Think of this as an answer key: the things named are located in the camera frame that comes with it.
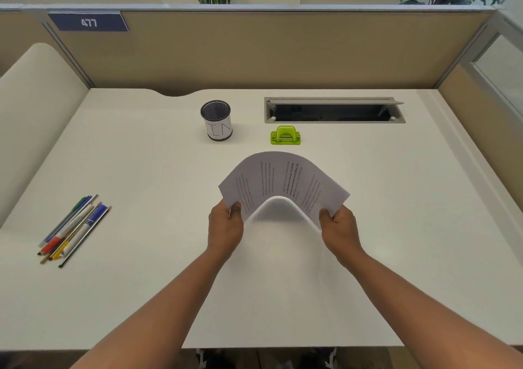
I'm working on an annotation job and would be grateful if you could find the person's right hand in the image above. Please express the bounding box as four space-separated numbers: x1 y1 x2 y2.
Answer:
318 204 364 269

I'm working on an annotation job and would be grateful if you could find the person's left hand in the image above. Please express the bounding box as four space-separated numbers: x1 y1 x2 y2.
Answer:
207 199 245 259

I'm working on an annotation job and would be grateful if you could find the stack of printed paper sheets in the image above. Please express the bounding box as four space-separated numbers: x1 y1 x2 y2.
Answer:
218 151 351 231

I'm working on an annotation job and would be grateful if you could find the green hole punch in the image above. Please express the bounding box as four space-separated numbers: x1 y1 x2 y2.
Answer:
270 125 302 146

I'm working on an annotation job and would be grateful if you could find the pile of pens and pencils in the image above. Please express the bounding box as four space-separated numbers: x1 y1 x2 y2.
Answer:
37 193 112 269

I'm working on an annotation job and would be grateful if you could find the green capped pen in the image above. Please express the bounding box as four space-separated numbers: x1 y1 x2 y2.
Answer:
39 194 94 247

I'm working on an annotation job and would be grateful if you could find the yellow barrel pen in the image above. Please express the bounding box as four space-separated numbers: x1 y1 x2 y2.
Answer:
48 205 103 261

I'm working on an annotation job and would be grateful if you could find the white marker red end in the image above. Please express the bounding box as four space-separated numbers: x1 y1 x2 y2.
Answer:
39 203 93 256

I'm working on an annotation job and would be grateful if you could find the person's left forearm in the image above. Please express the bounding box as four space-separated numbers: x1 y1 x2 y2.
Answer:
69 245 238 369

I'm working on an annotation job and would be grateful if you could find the person's right forearm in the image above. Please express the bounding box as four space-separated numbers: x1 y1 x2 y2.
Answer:
337 250 523 369

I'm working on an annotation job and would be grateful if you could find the person's right black shoe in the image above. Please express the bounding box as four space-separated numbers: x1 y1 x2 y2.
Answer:
302 346 338 369

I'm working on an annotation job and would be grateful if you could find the black mesh pen cup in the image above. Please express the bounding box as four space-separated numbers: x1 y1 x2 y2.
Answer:
200 100 234 141

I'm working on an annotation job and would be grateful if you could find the beige cubicle partition panel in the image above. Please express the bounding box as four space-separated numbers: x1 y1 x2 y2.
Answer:
435 9 523 196
0 4 54 77
40 4 497 95

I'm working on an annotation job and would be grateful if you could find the cream rounded desk divider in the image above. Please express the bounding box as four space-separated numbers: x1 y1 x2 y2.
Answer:
0 42 90 228

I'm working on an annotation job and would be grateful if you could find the frosted glass partition pane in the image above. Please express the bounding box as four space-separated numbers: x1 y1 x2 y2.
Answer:
470 33 523 120

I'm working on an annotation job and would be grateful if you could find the blue partition sign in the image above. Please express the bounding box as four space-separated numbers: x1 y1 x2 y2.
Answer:
47 11 130 33

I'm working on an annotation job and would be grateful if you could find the grey desk cable hatch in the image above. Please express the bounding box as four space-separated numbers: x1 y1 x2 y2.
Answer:
264 96 406 125

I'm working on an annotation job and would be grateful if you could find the grey partition post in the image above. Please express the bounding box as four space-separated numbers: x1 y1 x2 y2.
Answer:
40 15 95 89
433 11 503 89

